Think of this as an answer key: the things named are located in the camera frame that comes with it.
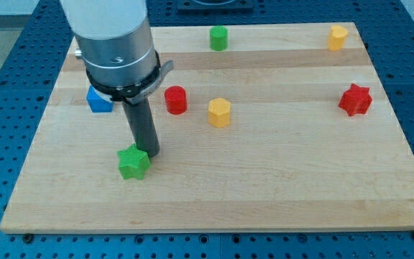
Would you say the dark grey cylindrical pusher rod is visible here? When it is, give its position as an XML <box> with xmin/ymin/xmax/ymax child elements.
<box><xmin>122</xmin><ymin>99</ymin><xmax>160</xmax><ymax>158</ymax></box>

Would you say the black clamp ring with lever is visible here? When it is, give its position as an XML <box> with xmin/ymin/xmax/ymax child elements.
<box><xmin>86</xmin><ymin>52</ymin><xmax>174</xmax><ymax>104</ymax></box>

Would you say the green star block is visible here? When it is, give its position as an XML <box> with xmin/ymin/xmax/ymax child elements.
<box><xmin>116</xmin><ymin>144</ymin><xmax>151</xmax><ymax>180</ymax></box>

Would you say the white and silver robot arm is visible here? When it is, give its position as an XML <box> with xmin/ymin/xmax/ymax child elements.
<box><xmin>60</xmin><ymin>0</ymin><xmax>174</xmax><ymax>158</ymax></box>

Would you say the red star block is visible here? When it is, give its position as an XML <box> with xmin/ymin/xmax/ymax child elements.
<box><xmin>339</xmin><ymin>83</ymin><xmax>372</xmax><ymax>117</ymax></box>

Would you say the blue cube block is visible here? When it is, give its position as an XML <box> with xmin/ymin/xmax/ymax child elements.
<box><xmin>86</xmin><ymin>86</ymin><xmax>114</xmax><ymax>113</ymax></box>

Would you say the red cylinder block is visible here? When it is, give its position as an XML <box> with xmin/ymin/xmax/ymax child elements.
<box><xmin>164</xmin><ymin>86</ymin><xmax>188</xmax><ymax>114</ymax></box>

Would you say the yellow hexagon block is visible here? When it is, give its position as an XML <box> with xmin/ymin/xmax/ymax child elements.
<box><xmin>327</xmin><ymin>24</ymin><xmax>349</xmax><ymax>51</ymax></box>
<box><xmin>208</xmin><ymin>98</ymin><xmax>231</xmax><ymax>128</ymax></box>

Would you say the green cylinder block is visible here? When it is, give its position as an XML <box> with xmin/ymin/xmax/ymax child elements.
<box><xmin>209</xmin><ymin>25</ymin><xmax>229</xmax><ymax>51</ymax></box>

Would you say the light wooden board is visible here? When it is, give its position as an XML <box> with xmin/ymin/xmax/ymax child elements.
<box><xmin>0</xmin><ymin>22</ymin><xmax>414</xmax><ymax>234</ymax></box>

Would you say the yellow hexagon block far right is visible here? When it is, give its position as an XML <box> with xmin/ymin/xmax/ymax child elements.
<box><xmin>327</xmin><ymin>24</ymin><xmax>349</xmax><ymax>51</ymax></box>

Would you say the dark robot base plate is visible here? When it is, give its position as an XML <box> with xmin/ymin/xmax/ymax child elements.
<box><xmin>175</xmin><ymin>0</ymin><xmax>254</xmax><ymax>12</ymax></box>

